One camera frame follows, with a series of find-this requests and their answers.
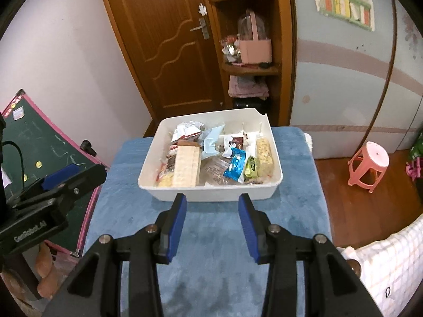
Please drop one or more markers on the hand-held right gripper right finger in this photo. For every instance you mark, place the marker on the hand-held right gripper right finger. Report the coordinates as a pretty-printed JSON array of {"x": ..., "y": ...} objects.
[{"x": 249, "y": 228}]

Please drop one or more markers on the green chalkboard pink frame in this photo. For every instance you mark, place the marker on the green chalkboard pink frame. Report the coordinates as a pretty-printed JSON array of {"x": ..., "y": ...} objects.
[{"x": 43, "y": 138}]

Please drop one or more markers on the checkered blanket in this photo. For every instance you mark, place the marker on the checkered blanket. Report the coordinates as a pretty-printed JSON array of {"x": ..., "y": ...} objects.
[{"x": 390, "y": 264}]

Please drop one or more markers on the pink toy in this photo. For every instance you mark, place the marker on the pink toy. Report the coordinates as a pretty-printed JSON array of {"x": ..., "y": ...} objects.
[{"x": 413, "y": 170}]

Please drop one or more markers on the clear bag of round pastries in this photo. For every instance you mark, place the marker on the clear bag of round pastries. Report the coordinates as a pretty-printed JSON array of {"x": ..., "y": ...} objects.
[{"x": 214, "y": 171}]

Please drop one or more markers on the white cloth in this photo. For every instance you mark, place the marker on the white cloth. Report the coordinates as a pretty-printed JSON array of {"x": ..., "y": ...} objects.
[{"x": 309, "y": 140}]

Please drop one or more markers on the white red crinkled snack packet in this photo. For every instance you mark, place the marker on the white red crinkled snack packet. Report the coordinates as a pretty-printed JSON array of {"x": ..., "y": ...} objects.
[{"x": 186, "y": 128}]

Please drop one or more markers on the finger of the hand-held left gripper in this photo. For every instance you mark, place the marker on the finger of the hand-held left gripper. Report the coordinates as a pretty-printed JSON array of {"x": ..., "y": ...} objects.
[
  {"x": 84, "y": 181},
  {"x": 61, "y": 175}
]

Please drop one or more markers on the brown wooden ball knob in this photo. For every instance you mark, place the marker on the brown wooden ball knob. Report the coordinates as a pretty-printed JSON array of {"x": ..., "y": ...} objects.
[{"x": 355, "y": 266}]

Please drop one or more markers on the blue plush tablecloth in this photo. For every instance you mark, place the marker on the blue plush tablecloth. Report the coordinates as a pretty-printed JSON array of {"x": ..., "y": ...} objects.
[{"x": 211, "y": 254}]

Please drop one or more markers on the pile of foil wrappers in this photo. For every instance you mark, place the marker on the pile of foil wrappers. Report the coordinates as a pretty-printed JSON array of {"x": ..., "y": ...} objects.
[{"x": 229, "y": 49}]

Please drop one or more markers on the shiny blue snack packet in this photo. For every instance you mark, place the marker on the shiny blue snack packet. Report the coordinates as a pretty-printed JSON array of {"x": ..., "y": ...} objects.
[{"x": 235, "y": 166}]

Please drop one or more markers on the wooden corner shelf unit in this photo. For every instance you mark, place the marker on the wooden corner shelf unit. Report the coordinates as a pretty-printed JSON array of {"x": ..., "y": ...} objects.
[{"x": 284, "y": 39}]

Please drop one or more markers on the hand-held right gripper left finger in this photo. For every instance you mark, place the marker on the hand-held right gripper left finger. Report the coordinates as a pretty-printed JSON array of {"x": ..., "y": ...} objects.
[{"x": 175, "y": 228}]

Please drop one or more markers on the green bag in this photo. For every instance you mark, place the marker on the green bag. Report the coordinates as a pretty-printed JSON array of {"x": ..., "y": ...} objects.
[{"x": 418, "y": 148}]

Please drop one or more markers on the large white blue packet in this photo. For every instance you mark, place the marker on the large white blue packet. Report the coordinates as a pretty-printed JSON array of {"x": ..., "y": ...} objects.
[{"x": 211, "y": 145}]

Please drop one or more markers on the black chalkboard knob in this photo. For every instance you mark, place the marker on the black chalkboard knob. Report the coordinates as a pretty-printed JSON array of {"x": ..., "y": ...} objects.
[{"x": 88, "y": 147}]

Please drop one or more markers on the brown wooden door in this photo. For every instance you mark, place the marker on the brown wooden door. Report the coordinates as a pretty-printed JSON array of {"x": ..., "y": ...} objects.
[{"x": 148, "y": 56}]

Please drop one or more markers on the pink plastic stool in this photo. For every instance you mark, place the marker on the pink plastic stool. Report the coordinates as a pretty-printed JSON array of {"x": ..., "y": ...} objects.
[{"x": 371, "y": 155}]

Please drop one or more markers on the green snack packet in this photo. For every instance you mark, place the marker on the green snack packet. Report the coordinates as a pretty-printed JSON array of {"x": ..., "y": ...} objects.
[{"x": 251, "y": 166}]

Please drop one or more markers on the person's left hand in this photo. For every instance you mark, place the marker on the person's left hand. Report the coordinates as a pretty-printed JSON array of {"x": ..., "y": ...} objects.
[{"x": 44, "y": 267}]

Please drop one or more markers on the white door hook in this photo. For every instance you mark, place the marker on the white door hook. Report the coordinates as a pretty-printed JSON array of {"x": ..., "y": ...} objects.
[{"x": 202, "y": 9}]

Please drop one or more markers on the white plastic storage box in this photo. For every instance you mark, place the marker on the white plastic storage box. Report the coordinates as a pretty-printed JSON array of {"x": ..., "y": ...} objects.
[{"x": 214, "y": 194}]

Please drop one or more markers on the small black object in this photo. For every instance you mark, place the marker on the small black object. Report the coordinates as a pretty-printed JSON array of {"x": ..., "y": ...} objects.
[{"x": 265, "y": 65}]

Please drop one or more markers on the orange white snack packet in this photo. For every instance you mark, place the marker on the orange white snack packet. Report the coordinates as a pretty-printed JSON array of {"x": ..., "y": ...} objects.
[{"x": 233, "y": 145}]

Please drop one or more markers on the beige wafer packet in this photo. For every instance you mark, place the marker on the beige wafer packet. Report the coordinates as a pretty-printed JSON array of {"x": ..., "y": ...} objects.
[{"x": 186, "y": 168}]

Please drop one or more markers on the wall poster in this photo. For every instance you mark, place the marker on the wall poster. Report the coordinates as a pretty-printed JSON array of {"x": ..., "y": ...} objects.
[{"x": 343, "y": 6}]

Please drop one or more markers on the folded pink towels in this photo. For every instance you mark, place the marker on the folded pink towels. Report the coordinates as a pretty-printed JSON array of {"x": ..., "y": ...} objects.
[{"x": 248, "y": 87}]

